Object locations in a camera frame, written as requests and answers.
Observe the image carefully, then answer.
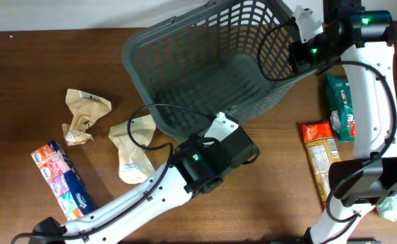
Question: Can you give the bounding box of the green Nescafe coffee bag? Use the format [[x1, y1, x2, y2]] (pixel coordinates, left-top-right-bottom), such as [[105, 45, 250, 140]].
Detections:
[[324, 73, 356, 142]]

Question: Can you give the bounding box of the small pale green packet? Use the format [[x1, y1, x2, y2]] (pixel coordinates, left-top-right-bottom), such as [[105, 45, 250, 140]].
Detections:
[[376, 195, 397, 222]]

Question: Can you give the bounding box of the beige paper pouch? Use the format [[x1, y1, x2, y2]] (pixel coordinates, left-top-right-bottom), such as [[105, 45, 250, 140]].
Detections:
[[108, 115, 156, 184]]

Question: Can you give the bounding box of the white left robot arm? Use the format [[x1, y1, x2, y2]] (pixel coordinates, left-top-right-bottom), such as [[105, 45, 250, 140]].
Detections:
[[29, 113, 260, 243]]

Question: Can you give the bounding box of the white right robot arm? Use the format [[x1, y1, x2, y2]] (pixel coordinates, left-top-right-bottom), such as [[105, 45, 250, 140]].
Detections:
[[289, 1, 397, 243]]

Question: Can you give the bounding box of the orange spaghetti pasta pack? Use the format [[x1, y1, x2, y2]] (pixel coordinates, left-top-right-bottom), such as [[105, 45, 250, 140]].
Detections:
[[301, 121, 341, 207]]

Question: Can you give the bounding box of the grey plastic laundry basket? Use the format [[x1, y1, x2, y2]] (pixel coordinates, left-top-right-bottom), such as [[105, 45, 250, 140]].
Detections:
[[121, 0, 299, 138]]

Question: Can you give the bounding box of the crumpled brown paper pouch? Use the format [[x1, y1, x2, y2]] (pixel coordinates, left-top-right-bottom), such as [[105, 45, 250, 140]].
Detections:
[[62, 89, 112, 146]]

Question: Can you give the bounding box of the Kleenex tissue multipack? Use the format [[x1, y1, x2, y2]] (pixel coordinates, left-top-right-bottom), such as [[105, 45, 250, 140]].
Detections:
[[30, 141, 97, 220]]

